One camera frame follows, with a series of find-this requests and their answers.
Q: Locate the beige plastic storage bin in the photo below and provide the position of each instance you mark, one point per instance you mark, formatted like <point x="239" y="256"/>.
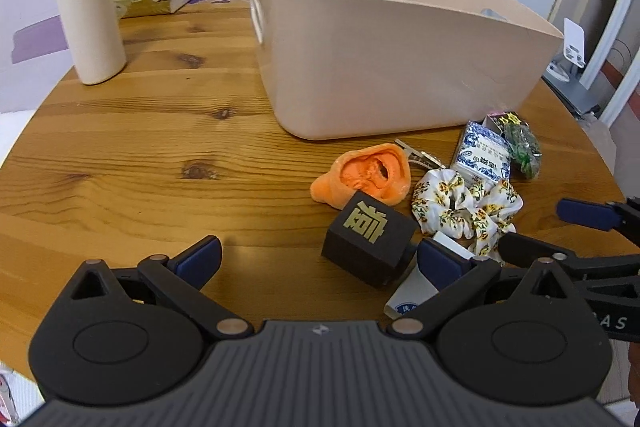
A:
<point x="339" y="68"/>

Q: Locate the floral white scrunchie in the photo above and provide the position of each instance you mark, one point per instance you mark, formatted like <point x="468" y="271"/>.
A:
<point x="480" y="212"/>

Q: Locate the silver metal hair clip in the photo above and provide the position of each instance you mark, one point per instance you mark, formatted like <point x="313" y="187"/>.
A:
<point x="420" y="158"/>

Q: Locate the grey laptop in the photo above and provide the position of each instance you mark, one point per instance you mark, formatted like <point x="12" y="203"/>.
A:
<point x="578" y="101"/>

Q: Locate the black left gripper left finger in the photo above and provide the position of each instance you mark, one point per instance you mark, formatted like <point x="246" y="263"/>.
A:
<point x="160" y="298"/>

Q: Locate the blue white patterned box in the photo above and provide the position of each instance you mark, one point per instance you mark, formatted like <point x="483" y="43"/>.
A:
<point x="481" y="155"/>

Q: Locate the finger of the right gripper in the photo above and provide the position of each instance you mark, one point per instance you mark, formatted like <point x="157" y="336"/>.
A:
<point x="522" y="251"/>
<point x="604" y="217"/>

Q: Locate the green candy bag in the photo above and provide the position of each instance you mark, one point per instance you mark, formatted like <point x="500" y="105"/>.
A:
<point x="523" y="145"/>

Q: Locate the white grey flat box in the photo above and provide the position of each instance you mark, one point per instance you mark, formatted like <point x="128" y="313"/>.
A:
<point x="440" y="261"/>

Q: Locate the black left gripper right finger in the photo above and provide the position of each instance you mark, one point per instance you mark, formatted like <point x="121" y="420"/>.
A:
<point x="493" y="300"/>

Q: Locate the black cube with gold character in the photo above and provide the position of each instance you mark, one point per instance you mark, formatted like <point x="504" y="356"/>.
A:
<point x="370" y="240"/>

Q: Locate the white thermos bottle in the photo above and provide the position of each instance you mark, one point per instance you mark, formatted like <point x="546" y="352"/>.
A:
<point x="93" y="37"/>

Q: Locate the white phone stand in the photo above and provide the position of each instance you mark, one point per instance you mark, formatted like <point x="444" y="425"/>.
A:
<point x="565" y="65"/>

